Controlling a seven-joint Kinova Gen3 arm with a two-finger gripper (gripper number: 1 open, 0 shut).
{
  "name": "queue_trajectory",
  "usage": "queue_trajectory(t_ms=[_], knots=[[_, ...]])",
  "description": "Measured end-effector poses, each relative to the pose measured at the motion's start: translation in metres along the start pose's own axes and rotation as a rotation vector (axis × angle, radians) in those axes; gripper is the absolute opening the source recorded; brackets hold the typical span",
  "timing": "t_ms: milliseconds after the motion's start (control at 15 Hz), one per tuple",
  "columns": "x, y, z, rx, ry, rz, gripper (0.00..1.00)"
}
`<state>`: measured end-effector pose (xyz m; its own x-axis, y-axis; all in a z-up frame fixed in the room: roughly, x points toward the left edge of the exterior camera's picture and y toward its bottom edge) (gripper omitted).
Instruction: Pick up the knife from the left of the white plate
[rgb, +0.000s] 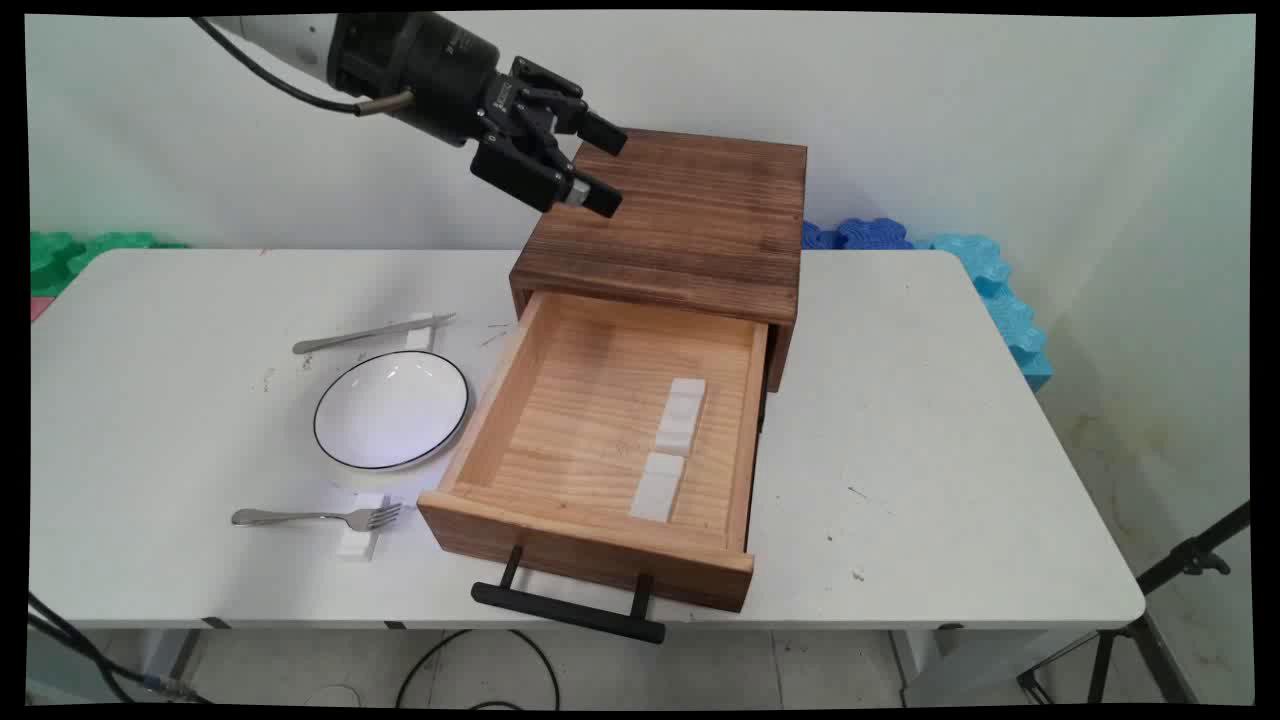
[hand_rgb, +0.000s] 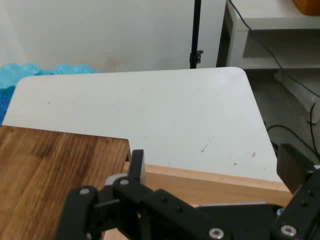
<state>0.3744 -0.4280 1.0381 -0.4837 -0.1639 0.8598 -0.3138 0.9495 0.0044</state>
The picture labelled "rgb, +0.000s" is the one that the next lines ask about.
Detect white table leg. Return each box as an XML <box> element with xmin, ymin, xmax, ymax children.
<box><xmin>135</xmin><ymin>630</ymin><xmax>206</xmax><ymax>691</ymax></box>
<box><xmin>890</xmin><ymin>628</ymin><xmax>1101</xmax><ymax>706</ymax></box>

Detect green foam mat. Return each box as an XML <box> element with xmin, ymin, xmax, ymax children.
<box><xmin>30</xmin><ymin>232</ymin><xmax>189</xmax><ymax>299</ymax></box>

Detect black tripod stand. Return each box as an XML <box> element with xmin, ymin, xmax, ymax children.
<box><xmin>1018</xmin><ymin>500</ymin><xmax>1251</xmax><ymax>706</ymax></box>

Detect light wooden drawer black handle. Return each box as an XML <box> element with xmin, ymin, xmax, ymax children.
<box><xmin>417</xmin><ymin>290</ymin><xmax>771</xmax><ymax>644</ymax></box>

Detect silver serrated table knife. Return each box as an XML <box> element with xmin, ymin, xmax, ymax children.
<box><xmin>292</xmin><ymin>313</ymin><xmax>457</xmax><ymax>355</ymax></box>

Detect light blue foam mat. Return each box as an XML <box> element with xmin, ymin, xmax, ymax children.
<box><xmin>912</xmin><ymin>234</ymin><xmax>1054</xmax><ymax>393</ymax></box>

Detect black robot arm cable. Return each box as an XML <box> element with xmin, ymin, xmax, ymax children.
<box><xmin>190</xmin><ymin>14</ymin><xmax>413</xmax><ymax>117</ymax></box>

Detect silver metal fork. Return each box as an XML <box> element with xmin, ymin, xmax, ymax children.
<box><xmin>232</xmin><ymin>503</ymin><xmax>403</xmax><ymax>533</ymax></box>

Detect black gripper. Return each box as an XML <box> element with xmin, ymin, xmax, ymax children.
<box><xmin>328</xmin><ymin>12</ymin><xmax>629</xmax><ymax>219</ymax></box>

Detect black floor cable with plug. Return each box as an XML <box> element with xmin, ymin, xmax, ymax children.
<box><xmin>28</xmin><ymin>590</ymin><xmax>211</xmax><ymax>706</ymax></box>

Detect white plate with black rim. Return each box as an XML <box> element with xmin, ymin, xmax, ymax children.
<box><xmin>313</xmin><ymin>350</ymin><xmax>471</xmax><ymax>471</ymax></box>

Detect dark brown wooden cabinet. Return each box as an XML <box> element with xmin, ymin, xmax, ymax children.
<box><xmin>509</xmin><ymin>126</ymin><xmax>809</xmax><ymax>393</ymax></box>

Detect black looped floor cable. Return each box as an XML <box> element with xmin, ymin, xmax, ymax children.
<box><xmin>396</xmin><ymin>629</ymin><xmax>561</xmax><ymax>711</ymax></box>

